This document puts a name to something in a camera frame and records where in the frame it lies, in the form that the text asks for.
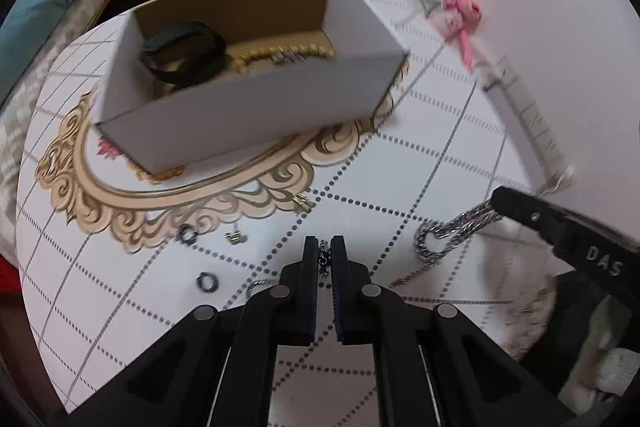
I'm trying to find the pink plush toy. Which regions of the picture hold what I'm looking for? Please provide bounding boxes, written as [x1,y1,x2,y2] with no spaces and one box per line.
[425,0,484,73]

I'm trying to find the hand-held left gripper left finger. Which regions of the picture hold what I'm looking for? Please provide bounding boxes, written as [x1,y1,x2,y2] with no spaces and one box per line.
[65,236,321,427]

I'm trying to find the grey patterned blanket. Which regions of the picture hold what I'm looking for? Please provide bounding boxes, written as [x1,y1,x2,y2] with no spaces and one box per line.
[0,0,167,253]

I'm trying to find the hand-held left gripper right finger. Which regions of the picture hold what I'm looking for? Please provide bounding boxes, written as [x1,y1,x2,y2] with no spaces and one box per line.
[330,235,577,427]

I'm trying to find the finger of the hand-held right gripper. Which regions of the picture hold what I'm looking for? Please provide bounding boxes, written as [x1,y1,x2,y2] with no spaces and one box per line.
[492,186,640,293]

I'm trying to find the printed white tablecloth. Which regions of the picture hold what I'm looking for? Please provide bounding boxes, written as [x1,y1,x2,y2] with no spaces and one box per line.
[15,0,576,427]

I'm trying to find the thick silver chain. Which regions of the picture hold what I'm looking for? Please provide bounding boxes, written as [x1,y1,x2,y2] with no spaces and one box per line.
[390,201,506,289]

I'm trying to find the gold bead bracelet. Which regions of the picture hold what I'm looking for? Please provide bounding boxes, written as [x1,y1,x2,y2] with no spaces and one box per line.
[227,40,335,76]

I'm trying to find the red cloth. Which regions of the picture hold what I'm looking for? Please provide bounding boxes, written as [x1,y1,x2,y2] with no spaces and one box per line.
[0,252,24,296]

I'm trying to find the white fluffy cloth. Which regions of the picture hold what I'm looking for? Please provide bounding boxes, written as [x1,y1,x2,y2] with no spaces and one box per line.
[557,294,640,414]

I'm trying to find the cream fuzzy cloth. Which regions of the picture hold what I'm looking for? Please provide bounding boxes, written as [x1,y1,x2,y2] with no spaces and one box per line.
[477,232,560,360]

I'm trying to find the black bracelet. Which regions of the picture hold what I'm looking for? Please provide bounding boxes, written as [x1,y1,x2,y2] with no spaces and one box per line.
[139,21,229,87]

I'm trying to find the white cardboard box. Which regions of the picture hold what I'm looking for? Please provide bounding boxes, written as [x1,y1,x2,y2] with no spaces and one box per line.
[92,0,412,176]

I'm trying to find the thin silver necklace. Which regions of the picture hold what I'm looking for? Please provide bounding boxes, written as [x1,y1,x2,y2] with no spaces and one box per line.
[246,241,332,304]

